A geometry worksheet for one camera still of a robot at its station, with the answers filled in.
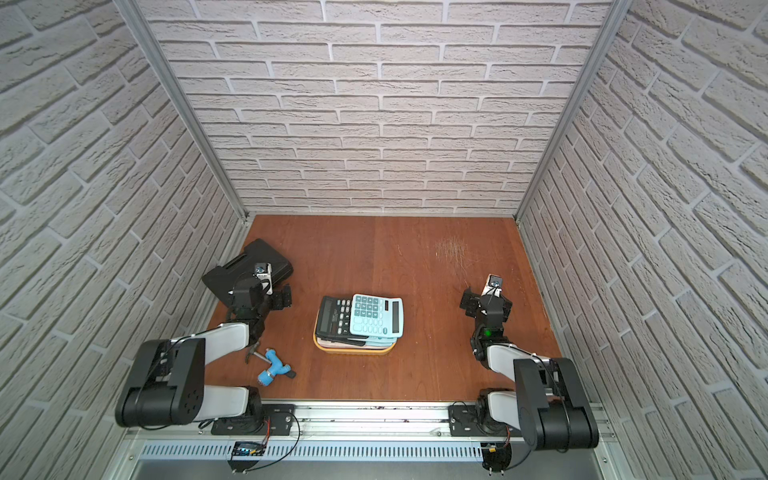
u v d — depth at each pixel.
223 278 0.96
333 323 0.78
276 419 0.75
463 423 0.73
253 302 0.70
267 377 0.78
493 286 0.76
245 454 0.71
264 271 0.81
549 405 0.42
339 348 0.83
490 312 0.67
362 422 0.76
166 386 0.43
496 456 0.69
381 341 0.79
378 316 0.80
